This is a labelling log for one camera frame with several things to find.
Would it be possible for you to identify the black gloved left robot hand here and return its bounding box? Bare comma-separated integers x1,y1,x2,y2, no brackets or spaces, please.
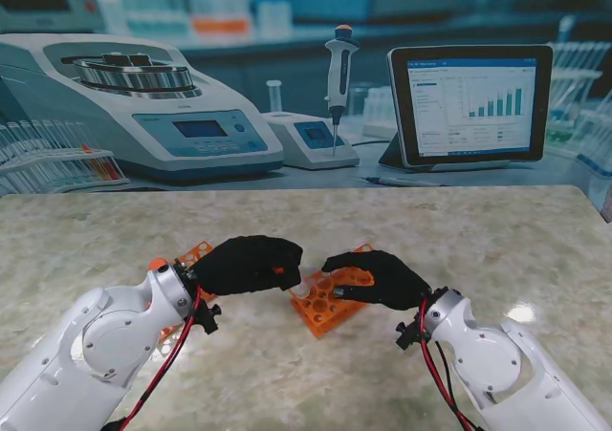
193,234,305,298

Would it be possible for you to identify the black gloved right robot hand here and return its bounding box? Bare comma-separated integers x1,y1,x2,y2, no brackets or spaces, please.
320,249,434,312

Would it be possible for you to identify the orange plastic test tube rack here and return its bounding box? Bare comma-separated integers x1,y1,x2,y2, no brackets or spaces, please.
289,243,378,339
142,242,219,356

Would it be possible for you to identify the printed laboratory backdrop poster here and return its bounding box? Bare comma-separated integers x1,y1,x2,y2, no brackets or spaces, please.
0,0,612,210

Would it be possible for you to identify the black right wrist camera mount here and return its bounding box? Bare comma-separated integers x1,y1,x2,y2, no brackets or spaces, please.
394,319,425,354

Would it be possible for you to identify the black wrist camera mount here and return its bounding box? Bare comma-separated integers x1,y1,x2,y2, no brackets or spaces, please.
193,301,224,335
394,319,425,354

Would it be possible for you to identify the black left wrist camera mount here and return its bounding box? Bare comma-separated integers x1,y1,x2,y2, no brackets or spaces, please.
193,301,224,335

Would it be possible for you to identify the red black right wrist cable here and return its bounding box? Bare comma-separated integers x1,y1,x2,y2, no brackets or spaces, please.
418,299,484,431

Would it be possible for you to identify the red black wrist cable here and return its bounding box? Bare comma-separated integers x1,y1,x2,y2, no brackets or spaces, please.
104,285,205,431
418,299,484,431

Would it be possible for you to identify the red black left wrist cable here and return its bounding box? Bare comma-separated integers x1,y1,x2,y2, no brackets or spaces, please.
104,285,205,431

